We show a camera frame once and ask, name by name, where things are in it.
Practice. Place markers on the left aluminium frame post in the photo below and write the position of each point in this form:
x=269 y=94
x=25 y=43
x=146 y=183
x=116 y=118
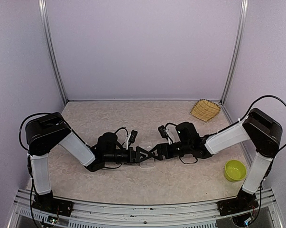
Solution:
x=51 y=50

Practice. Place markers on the clear plastic pill organizer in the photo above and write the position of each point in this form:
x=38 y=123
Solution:
x=149 y=163

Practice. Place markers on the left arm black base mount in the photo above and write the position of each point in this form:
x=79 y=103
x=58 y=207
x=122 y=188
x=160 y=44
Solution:
x=48 y=203

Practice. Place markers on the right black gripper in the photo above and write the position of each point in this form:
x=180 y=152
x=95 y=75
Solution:
x=160 y=151

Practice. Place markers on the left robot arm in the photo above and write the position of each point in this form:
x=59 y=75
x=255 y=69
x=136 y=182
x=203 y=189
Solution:
x=45 y=131

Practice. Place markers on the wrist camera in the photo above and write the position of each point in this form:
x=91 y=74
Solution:
x=166 y=133
x=130 y=139

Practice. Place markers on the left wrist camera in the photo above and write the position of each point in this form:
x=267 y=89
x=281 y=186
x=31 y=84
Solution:
x=130 y=139

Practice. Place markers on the front aluminium rail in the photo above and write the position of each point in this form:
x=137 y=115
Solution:
x=204 y=214

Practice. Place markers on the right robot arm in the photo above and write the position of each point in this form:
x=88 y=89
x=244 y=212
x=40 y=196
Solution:
x=256 y=126

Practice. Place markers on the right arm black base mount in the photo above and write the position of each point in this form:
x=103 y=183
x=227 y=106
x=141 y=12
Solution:
x=242 y=202

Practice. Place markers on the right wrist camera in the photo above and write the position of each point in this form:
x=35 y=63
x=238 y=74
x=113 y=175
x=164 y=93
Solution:
x=166 y=133

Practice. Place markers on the aluminium frame post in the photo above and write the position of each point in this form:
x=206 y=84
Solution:
x=236 y=50
x=51 y=50

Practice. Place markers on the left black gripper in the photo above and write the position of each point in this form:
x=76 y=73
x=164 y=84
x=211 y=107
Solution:
x=137 y=155

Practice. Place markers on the woven bamboo tray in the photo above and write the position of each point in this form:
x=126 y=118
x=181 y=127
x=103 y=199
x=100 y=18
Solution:
x=205 y=110

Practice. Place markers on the right aluminium frame post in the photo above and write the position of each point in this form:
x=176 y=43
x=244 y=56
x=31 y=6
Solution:
x=236 y=50

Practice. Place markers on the lime green bowl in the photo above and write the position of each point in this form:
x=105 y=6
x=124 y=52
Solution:
x=235 y=171

